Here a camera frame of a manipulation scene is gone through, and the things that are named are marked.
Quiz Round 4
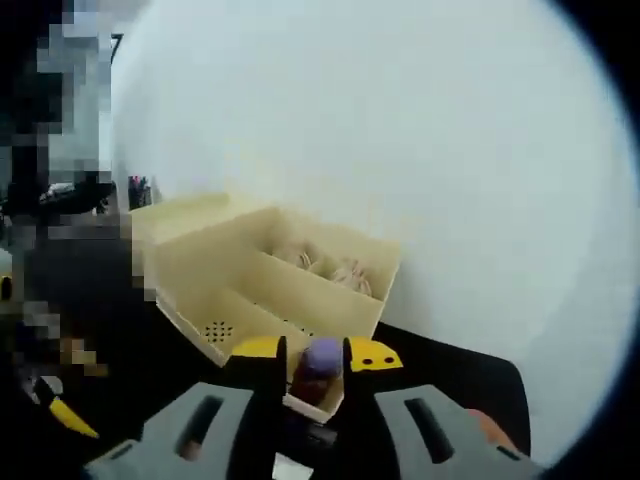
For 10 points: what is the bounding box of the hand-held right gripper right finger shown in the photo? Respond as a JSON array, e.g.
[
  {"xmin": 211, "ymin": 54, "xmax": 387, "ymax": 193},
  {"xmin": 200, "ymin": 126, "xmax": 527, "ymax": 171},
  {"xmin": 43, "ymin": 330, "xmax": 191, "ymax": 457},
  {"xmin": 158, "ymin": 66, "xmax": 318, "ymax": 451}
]
[{"xmin": 341, "ymin": 334, "xmax": 547, "ymax": 480}]

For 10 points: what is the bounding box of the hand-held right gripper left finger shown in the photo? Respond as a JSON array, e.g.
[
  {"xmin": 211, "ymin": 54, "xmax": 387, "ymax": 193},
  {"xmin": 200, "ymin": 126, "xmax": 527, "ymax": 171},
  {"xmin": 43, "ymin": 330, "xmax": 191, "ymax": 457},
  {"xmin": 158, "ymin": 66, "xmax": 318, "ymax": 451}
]
[{"xmin": 83, "ymin": 335, "xmax": 290, "ymax": 480}]

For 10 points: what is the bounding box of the purple-capped cosmetic bottle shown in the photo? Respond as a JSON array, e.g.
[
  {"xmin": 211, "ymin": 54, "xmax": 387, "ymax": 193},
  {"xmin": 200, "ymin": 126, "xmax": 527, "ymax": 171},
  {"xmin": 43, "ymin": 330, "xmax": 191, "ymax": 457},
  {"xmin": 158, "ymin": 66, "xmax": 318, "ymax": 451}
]
[{"xmin": 293, "ymin": 337, "xmax": 345, "ymax": 404}]

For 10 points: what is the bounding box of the cream drawer cabinet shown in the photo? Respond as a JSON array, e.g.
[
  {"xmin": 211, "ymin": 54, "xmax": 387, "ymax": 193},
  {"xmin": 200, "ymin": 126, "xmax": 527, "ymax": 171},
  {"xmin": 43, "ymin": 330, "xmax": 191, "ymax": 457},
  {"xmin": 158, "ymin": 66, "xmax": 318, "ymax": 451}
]
[{"xmin": 128, "ymin": 192, "xmax": 402, "ymax": 424}]

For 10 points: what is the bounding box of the black mesh pen holder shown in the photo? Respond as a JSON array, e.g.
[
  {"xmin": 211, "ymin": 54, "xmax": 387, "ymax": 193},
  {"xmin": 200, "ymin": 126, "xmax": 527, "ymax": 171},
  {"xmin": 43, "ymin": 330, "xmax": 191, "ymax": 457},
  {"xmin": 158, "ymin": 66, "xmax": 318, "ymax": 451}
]
[{"xmin": 127, "ymin": 173, "xmax": 155, "ymax": 212}]

